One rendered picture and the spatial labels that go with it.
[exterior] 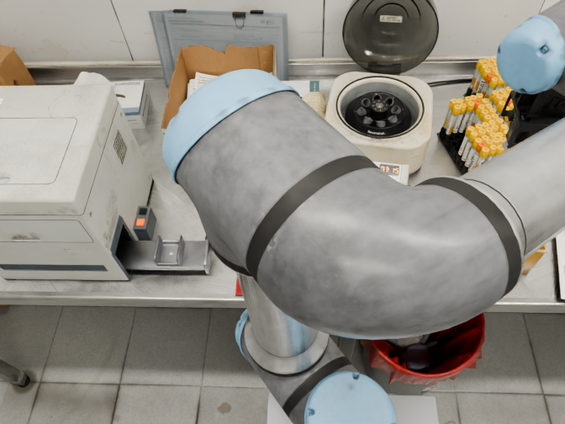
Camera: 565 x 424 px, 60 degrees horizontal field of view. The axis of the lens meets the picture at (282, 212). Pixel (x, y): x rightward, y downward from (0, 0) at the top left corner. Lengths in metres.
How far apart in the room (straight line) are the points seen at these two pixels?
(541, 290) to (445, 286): 0.82
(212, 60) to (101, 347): 1.20
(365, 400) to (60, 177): 0.59
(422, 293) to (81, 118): 0.77
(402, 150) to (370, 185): 0.80
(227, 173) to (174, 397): 1.62
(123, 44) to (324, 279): 1.21
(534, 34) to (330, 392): 0.47
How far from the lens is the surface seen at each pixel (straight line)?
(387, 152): 1.10
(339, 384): 0.66
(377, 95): 1.20
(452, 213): 0.31
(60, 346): 2.11
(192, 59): 1.32
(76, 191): 0.86
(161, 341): 1.97
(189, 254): 1.03
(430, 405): 0.92
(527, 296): 1.09
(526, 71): 0.61
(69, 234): 0.95
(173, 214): 1.14
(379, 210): 0.29
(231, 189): 0.32
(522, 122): 0.78
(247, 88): 0.35
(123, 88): 1.38
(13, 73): 1.43
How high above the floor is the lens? 1.79
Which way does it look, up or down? 56 degrees down
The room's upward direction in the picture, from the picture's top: 5 degrees counter-clockwise
